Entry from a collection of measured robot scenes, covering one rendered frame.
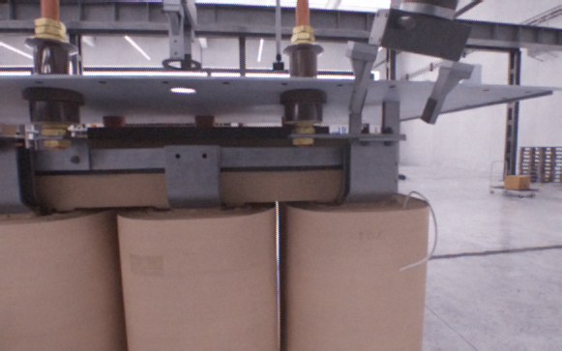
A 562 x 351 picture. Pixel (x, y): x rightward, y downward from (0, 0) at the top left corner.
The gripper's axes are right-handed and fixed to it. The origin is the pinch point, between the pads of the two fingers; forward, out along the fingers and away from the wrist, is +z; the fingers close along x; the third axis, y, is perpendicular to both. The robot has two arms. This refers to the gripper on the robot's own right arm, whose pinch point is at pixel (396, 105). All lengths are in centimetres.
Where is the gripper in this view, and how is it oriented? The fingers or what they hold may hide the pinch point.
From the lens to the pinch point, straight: 51.1
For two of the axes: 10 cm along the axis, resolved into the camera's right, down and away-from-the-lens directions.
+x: 9.9, 0.9, 1.4
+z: -1.5, 8.7, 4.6
